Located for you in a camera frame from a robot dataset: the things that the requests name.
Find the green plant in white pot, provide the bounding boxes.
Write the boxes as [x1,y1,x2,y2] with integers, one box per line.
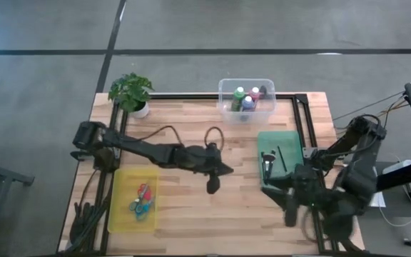
[107,72,155,119]

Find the white box device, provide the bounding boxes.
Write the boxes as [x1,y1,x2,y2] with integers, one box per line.
[382,159,411,176]

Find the black handled fan brush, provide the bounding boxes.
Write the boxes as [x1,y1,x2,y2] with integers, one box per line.
[263,151,278,181]

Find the black cable bundle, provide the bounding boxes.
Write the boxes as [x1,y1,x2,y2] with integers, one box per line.
[66,167,116,253]

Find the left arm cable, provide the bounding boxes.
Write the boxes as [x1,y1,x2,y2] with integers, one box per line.
[143,124,225,151]

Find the yellow plastic bin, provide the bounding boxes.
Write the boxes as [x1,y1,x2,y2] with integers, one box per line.
[107,168,160,234]

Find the thin white cable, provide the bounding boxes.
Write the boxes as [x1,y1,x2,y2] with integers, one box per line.
[376,184,411,228]

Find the thin black paintbrush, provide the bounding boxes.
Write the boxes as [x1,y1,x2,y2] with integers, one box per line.
[277,144,288,173]

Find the red scissors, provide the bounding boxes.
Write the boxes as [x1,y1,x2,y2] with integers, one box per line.
[136,183,153,203]

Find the green paint bottle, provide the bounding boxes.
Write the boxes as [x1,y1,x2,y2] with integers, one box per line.
[230,86,246,113]

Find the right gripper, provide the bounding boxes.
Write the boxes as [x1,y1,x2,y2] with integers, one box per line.
[261,163,323,228]

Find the teal plastic bin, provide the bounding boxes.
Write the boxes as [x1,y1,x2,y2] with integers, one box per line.
[256,129,305,187]

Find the bundle of coloured wires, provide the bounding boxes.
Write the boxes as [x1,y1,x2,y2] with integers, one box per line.
[333,91,407,124]

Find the clear plastic bin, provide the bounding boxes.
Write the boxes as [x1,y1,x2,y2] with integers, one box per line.
[218,78,278,126]

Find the blue scissors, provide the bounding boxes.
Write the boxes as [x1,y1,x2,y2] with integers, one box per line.
[135,198,156,221]

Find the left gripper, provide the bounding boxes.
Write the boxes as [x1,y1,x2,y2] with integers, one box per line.
[201,141,235,196]

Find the blue paint bottle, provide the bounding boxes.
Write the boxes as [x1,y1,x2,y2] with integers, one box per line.
[240,95,256,113]

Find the printed white paper sheet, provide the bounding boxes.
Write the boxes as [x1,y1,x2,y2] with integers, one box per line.
[368,191,387,208]

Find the black workstation stand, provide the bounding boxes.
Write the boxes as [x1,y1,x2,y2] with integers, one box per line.
[375,79,411,251]

